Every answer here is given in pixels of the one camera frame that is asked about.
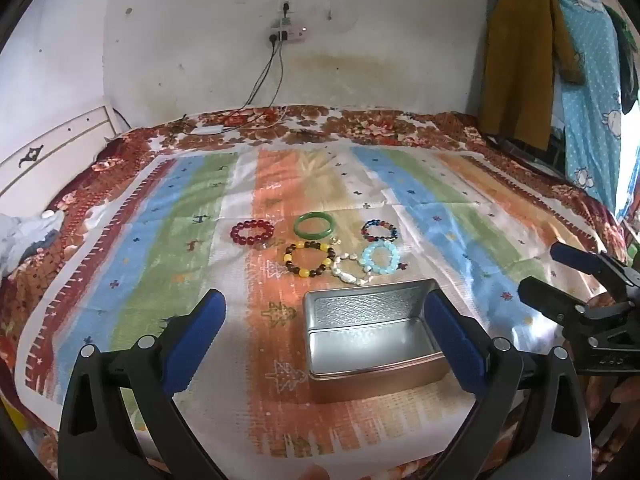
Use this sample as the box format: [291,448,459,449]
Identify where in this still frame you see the dark multicolour bead bracelet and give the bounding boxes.
[360,218,400,244]

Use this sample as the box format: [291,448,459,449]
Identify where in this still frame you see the white pearl bracelet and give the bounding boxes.
[330,252,378,287]

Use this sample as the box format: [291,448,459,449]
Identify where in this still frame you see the light blue bead bracelet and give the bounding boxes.
[360,239,402,276]

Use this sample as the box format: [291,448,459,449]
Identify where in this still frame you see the silver metal tin box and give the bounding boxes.
[304,278,449,403]

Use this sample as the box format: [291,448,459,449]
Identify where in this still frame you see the red bead bracelet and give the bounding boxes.
[229,219,276,246]

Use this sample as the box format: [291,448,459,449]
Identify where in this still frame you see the green jade bangle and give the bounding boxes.
[293,211,336,240]

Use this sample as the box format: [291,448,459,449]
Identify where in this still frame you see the yellow and brown bead bracelet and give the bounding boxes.
[283,239,338,280]

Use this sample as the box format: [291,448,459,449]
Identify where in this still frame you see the person's right hand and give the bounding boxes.
[586,376,640,416]

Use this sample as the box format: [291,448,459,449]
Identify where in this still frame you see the person's left hand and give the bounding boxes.
[297,464,330,480]

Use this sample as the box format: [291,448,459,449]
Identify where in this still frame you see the floral red bed sheet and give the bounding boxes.
[1,106,627,479]

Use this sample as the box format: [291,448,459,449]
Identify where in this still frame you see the blue patterned curtain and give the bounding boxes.
[558,0,623,214]

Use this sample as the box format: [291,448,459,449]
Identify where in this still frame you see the grey crumpled cloth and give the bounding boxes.
[0,210,64,278]

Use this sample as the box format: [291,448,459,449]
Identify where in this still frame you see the brown hanging garment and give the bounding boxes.
[478,0,586,151]

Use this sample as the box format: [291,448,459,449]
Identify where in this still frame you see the striped colourful mat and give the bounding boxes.
[13,142,606,458]

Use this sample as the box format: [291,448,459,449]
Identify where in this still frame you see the white headboard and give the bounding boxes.
[0,104,122,217]

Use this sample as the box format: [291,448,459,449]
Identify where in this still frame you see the white phone on bed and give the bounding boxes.
[189,125,224,136]

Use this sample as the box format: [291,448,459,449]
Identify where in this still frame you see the white power strip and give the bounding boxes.
[267,26,308,44]

